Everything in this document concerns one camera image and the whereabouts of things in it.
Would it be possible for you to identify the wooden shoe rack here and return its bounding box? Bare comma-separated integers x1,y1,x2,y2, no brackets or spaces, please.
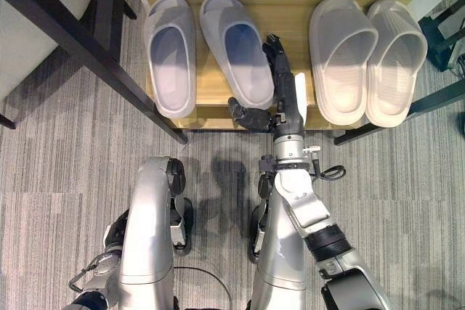
126,0,436,134

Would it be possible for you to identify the grey left wrist cable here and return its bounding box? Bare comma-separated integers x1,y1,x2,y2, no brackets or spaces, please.
67,250,110,293

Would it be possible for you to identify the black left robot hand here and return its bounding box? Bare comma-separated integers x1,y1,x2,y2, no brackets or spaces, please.
104,209,130,250

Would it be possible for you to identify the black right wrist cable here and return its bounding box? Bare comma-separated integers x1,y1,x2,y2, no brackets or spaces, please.
310,164,347,182

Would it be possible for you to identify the silver left robot leg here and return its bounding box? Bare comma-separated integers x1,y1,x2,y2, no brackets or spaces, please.
116,156,187,310

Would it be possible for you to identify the dark right robot foot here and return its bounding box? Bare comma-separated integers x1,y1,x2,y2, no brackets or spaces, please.
248,204,270,264

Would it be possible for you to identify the black metal table frame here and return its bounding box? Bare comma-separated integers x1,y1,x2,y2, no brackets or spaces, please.
0,0,190,145

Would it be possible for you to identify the black metal stand leg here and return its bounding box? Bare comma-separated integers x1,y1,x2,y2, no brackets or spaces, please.
333,79,465,146

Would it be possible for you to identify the beige rubber slipper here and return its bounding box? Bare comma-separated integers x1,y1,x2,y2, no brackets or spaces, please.
309,0,380,126
364,0,429,129

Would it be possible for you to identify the lavender rubber slipper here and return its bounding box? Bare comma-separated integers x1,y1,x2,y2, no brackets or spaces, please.
198,0,275,111
144,0,198,120

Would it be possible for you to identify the black equipment base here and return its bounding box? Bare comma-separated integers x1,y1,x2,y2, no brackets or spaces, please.
416,0,465,73

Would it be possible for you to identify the black floor cable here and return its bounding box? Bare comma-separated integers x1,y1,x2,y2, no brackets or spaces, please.
173,265,234,310

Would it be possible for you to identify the dark robot foot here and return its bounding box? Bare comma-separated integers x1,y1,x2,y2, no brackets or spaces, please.
248,204,270,264
169,196,195,256

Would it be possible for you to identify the dark left robot foot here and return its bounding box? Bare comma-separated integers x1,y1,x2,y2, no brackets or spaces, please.
169,196,195,256

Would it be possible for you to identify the white cushioned chair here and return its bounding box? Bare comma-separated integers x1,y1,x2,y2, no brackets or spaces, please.
0,0,99,103

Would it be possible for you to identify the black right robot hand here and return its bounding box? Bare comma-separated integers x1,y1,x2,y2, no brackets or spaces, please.
227,33,308,136

